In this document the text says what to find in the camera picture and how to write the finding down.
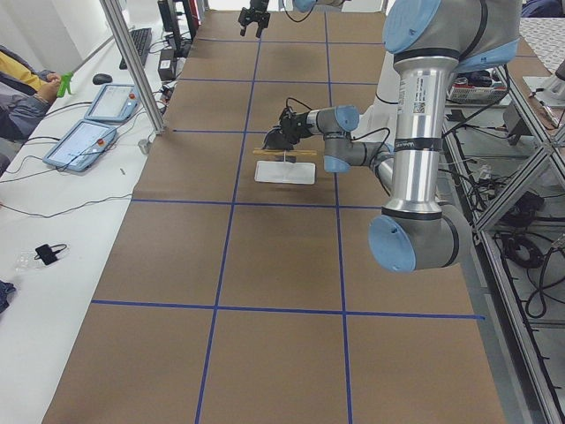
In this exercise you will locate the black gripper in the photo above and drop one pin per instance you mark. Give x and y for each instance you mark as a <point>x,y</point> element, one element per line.
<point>297,125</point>
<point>255,7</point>

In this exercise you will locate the grey towel with blue side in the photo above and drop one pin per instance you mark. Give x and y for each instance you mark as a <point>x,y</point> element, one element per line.
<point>275,140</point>

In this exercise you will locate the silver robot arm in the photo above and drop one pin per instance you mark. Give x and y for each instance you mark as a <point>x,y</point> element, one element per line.
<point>430,42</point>

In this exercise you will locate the wooden towel rack white base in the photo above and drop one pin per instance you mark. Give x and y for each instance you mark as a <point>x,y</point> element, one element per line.
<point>285,168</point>

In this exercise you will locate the black box with label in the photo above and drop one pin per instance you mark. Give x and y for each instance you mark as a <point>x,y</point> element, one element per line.
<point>167,67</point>

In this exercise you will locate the black keyboard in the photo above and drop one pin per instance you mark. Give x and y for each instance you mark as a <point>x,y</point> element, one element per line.
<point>141,39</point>

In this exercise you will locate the upper teach pendant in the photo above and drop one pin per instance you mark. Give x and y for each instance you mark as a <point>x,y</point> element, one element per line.
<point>114,103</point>

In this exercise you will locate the teach pendant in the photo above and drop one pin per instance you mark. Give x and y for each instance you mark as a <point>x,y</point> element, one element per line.
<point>114,103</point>
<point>81,147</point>

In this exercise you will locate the black computer mouse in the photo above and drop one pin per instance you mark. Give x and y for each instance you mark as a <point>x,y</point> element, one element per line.
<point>101,78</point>

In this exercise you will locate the green grabber tool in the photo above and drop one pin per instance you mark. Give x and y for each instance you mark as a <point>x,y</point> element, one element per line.
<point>65,85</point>

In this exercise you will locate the lower teach pendant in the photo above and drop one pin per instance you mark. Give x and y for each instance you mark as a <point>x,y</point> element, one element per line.
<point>81,147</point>

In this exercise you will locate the seated person yellow shirt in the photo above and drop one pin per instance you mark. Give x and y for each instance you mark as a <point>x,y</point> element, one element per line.
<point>26,96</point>

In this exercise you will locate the small black dongle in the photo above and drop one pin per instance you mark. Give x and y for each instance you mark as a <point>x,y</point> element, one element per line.
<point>48,254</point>

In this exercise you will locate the clear plastic bag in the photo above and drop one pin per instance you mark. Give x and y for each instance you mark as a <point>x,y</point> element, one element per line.
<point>28,261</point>

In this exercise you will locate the white pedestal column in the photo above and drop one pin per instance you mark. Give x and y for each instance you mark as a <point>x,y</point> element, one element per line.
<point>378,122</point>

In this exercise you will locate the aluminium frame post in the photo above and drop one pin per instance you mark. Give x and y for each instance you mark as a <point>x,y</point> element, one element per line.
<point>119,29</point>

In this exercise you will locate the aluminium side frame rail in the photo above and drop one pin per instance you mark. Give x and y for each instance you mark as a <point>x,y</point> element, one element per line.
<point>507,160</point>

